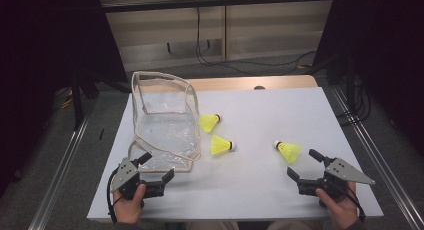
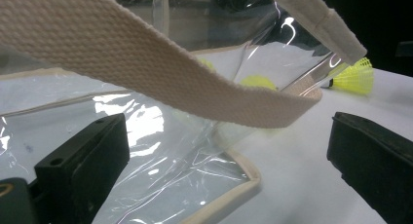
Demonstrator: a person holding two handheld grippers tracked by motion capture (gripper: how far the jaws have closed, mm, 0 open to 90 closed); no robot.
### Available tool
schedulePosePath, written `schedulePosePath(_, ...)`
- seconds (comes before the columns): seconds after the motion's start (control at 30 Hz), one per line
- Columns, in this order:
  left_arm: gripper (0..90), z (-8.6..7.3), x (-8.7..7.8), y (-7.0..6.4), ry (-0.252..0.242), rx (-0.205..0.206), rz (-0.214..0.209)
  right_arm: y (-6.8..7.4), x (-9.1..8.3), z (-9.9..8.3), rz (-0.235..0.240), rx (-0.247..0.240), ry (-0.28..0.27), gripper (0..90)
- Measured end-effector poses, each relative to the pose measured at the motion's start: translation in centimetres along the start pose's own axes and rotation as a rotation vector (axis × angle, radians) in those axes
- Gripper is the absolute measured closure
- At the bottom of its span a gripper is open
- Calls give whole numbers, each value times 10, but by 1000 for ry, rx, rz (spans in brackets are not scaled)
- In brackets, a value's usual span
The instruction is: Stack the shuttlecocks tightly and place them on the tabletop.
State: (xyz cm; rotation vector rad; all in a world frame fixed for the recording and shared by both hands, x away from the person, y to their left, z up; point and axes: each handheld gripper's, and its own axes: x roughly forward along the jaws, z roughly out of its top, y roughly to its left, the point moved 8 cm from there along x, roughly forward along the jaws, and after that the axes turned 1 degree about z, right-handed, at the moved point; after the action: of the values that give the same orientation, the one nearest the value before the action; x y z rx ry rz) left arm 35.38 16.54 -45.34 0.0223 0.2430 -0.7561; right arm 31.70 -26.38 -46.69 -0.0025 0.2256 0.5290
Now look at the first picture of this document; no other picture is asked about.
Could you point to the dark round table grommet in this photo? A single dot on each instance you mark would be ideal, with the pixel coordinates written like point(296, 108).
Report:
point(259, 88)

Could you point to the metal floor rail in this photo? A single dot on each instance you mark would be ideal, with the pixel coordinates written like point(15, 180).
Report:
point(383, 170)
point(56, 180)

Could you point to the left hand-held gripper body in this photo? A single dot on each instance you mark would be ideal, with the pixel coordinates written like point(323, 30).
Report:
point(125, 176)

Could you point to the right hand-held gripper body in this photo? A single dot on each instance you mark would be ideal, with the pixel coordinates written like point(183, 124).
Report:
point(346, 171)

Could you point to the black horizontal bar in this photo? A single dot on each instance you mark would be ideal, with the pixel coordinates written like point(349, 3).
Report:
point(216, 2)

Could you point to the yellow shuttlecock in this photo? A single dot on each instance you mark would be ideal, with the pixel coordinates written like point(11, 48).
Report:
point(208, 122)
point(219, 145)
point(289, 151)

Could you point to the clear plastic bag beige trim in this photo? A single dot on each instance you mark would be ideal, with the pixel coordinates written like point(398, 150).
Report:
point(166, 133)

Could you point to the small black floor object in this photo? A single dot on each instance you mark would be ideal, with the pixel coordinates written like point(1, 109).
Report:
point(101, 134)

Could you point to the black metal stand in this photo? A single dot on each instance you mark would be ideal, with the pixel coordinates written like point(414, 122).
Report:
point(77, 100)

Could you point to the person's left hand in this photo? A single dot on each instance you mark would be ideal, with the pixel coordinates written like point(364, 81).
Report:
point(128, 210)

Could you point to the person's right hand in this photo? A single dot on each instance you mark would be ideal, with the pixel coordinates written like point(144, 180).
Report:
point(343, 211)

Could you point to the black curtain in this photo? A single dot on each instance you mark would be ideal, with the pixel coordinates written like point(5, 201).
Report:
point(390, 40)
point(40, 40)

